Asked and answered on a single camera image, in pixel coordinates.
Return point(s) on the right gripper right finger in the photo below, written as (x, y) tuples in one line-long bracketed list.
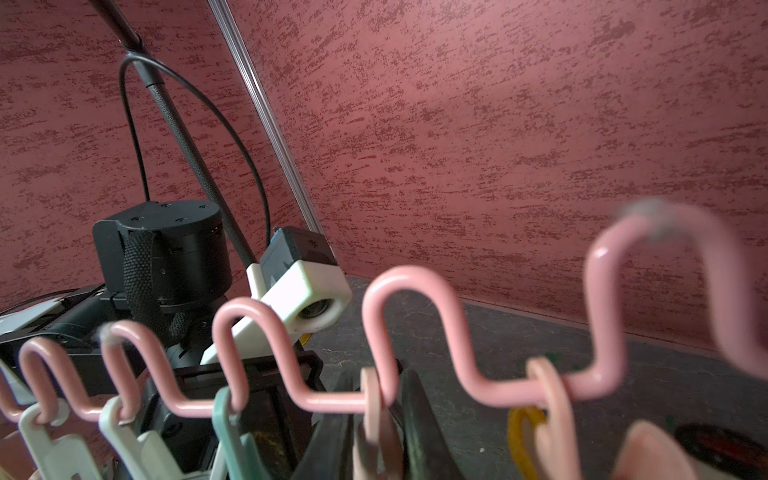
[(427, 455)]

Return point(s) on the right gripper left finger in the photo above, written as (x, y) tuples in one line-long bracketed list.
[(329, 452)]

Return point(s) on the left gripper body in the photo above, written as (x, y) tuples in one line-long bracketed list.
[(281, 430)]

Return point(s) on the pink clip hanger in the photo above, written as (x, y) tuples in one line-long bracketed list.
[(674, 375)]

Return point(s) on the beige work glove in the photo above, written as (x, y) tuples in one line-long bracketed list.
[(724, 450)]

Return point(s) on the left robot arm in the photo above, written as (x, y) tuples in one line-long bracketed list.
[(166, 266)]

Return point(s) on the black clothes rack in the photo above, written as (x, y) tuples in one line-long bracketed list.
[(151, 72)]

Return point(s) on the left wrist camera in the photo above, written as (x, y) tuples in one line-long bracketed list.
[(299, 277)]

